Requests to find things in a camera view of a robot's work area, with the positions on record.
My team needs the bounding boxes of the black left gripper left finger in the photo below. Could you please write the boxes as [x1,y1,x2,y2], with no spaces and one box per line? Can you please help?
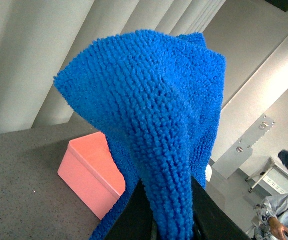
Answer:
[110,181,157,240]

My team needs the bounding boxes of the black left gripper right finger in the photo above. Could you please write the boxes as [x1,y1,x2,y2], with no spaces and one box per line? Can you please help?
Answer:
[191,178,250,240]

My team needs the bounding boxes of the blue microfiber cloth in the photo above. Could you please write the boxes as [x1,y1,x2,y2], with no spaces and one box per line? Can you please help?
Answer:
[54,30,226,240]

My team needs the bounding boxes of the person in light clothing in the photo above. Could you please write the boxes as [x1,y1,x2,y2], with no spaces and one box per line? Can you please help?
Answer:
[253,194,288,240]

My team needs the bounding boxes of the pink plastic box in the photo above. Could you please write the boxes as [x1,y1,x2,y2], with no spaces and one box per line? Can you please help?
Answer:
[57,132,125,220]

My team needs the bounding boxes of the white wheeled cart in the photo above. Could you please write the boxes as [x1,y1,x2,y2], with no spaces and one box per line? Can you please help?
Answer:
[245,157,288,195]

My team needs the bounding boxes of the white pleated curtain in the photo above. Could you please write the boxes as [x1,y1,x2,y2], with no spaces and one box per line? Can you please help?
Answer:
[0,0,224,134]

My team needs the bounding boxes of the grey metal bracket post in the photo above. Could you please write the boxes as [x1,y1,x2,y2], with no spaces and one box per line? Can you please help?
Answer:
[212,114,275,179]

